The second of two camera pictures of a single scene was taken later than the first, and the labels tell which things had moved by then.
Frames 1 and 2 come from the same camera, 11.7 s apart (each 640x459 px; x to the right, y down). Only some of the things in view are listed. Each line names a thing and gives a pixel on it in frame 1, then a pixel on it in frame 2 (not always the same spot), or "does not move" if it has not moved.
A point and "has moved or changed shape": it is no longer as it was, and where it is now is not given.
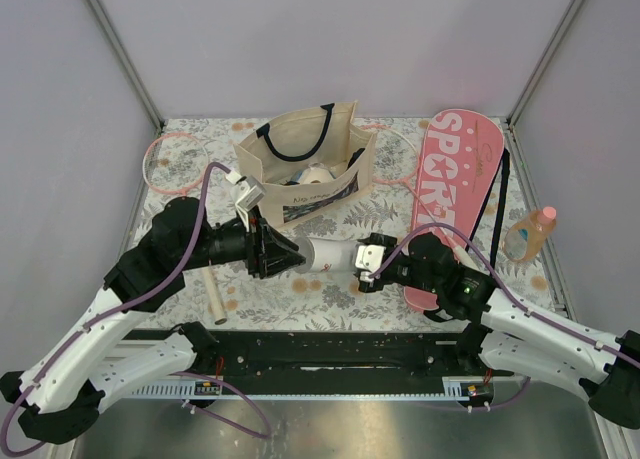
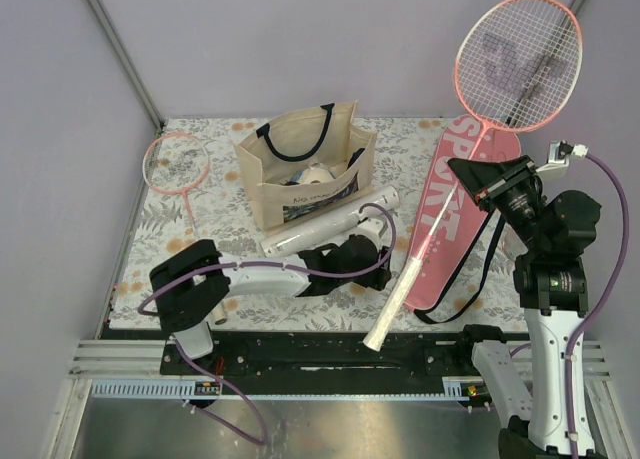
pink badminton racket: (176, 162) does not move
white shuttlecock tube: (327, 255) has moved or changed shape
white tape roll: (316, 171) does not move
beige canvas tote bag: (309, 166) does not move
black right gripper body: (398, 272) → (514, 196)
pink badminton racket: (396, 160) → (516, 65)
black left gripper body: (231, 243) → (373, 279)
